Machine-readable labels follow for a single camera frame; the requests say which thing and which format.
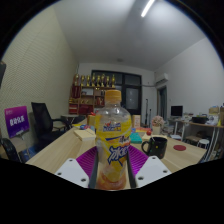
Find purple sign board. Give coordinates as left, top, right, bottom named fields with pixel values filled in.
left=4, top=105, right=31, bottom=139

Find black mug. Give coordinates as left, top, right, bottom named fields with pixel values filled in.
left=140, top=136, right=169, bottom=160

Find long wooden side desk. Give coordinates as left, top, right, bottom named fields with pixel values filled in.
left=168, top=118, right=224, bottom=162

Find black pot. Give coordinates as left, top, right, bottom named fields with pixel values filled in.
left=191, top=115, right=209, bottom=125

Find beige orange card box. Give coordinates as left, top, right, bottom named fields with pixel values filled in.
left=132, top=114, right=142, bottom=129

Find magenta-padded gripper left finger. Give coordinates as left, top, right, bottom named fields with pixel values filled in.
left=54, top=145, right=100, bottom=190

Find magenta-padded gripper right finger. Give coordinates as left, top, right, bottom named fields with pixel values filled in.
left=127, top=144, right=173, bottom=190

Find yellow gift box red ribbon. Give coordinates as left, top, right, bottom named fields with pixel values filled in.
left=87, top=114, right=97, bottom=127

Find beige block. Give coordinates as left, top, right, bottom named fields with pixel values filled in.
left=73, top=128, right=97, bottom=142

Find yellow-labelled orange drink bottle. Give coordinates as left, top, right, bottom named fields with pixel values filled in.
left=94, top=89, right=133, bottom=191

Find flat round red coaster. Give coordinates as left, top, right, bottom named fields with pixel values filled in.
left=173, top=144, right=187, bottom=152

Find white round stool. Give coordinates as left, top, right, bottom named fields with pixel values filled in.
left=196, top=138, right=210, bottom=150

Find wooden shelf unit with trophies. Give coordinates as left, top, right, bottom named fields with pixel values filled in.
left=68, top=73, right=117, bottom=116

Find teal book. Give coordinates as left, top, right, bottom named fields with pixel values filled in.
left=129, top=131, right=143, bottom=145

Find black framed glass door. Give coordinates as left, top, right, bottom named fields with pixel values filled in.
left=90, top=69, right=143, bottom=116

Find cardboard box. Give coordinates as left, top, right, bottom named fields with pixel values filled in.
left=208, top=105, right=221, bottom=116

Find pink flowers in white pot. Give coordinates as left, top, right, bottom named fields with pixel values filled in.
left=150, top=115, right=165, bottom=136

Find ceiling tube light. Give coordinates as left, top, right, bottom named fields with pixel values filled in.
left=140, top=0, right=156, bottom=18

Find black office chair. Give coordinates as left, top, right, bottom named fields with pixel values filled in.
left=30, top=101, right=73, bottom=145

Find computer monitor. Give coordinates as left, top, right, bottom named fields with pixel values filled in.
left=170, top=105, right=184, bottom=118

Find white wall air conditioner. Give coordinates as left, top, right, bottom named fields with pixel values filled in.
left=155, top=72, right=170, bottom=86

